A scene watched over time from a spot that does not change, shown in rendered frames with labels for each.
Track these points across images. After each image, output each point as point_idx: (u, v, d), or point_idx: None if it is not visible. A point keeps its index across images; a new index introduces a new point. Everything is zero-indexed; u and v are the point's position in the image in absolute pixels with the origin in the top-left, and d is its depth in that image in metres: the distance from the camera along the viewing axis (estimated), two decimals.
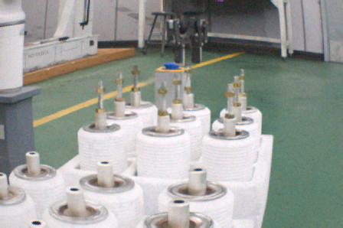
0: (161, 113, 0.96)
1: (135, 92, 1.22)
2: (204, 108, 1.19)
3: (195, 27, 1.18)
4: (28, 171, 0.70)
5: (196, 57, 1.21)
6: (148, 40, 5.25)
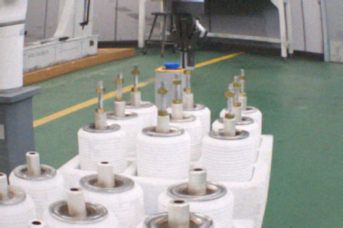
0: (161, 113, 0.96)
1: (135, 92, 1.22)
2: (203, 105, 1.22)
3: (186, 29, 1.15)
4: (28, 171, 0.70)
5: (187, 62, 1.18)
6: (148, 40, 5.25)
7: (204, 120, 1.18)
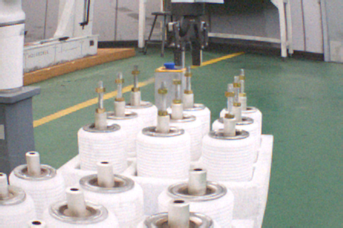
0: (161, 113, 0.96)
1: (135, 92, 1.22)
2: (182, 109, 1.17)
3: (195, 30, 1.18)
4: (28, 171, 0.70)
5: (197, 60, 1.21)
6: (148, 40, 5.25)
7: None
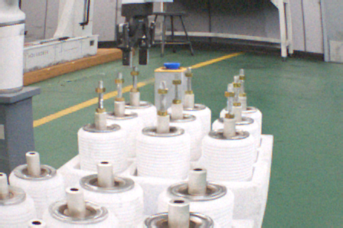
0: (161, 113, 0.96)
1: None
2: (171, 106, 1.21)
3: (143, 30, 1.20)
4: (28, 171, 0.70)
5: (143, 58, 1.24)
6: (148, 40, 5.25)
7: None
